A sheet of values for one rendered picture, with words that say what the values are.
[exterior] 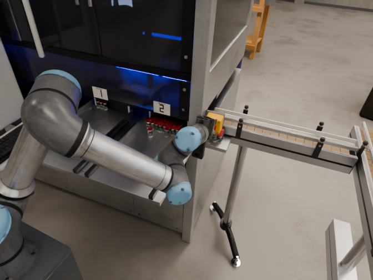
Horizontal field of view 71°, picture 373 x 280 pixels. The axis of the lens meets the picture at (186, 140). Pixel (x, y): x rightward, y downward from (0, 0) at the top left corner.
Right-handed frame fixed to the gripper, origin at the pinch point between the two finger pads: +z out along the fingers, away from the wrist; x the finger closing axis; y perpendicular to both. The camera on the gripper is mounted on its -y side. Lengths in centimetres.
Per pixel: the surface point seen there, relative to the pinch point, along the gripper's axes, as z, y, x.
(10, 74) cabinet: -5, 4, 108
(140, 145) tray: -3.7, -14.1, 29.5
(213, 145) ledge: 9.8, -7.9, -1.6
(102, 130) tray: -1, -13, 52
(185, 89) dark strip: -2.4, 15.2, 13.9
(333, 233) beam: 24, -38, -67
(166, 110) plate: 3.0, 3.8, 22.8
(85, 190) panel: 39, -73, 87
